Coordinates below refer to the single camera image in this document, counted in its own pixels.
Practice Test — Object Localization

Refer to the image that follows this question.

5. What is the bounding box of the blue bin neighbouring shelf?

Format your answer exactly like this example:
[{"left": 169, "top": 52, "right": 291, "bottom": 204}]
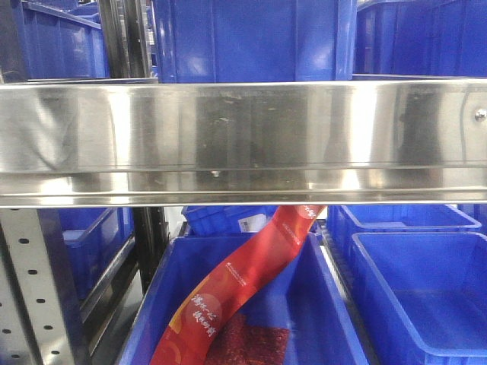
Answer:
[{"left": 58, "top": 208, "right": 134, "bottom": 300}]

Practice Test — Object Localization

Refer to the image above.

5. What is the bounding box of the blue bin with banner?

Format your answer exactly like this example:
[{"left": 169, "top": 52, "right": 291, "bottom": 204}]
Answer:
[{"left": 116, "top": 232, "right": 370, "bottom": 365}]

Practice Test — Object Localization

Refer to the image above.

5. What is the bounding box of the red printed banner strip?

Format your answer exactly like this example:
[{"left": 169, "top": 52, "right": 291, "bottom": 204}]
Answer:
[{"left": 148, "top": 205, "right": 326, "bottom": 365}]

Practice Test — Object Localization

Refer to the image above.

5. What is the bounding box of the red textured sheet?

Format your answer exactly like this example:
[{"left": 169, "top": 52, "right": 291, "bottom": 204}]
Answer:
[{"left": 205, "top": 313, "right": 290, "bottom": 364}]

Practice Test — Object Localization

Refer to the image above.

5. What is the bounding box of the right shelf steel rail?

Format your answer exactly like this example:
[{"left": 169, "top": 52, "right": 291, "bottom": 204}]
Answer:
[{"left": 1, "top": 78, "right": 486, "bottom": 208}]

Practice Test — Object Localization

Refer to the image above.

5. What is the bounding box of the perforated steel upright post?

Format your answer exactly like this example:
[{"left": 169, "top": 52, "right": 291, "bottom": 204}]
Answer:
[{"left": 1, "top": 208, "right": 91, "bottom": 364}]

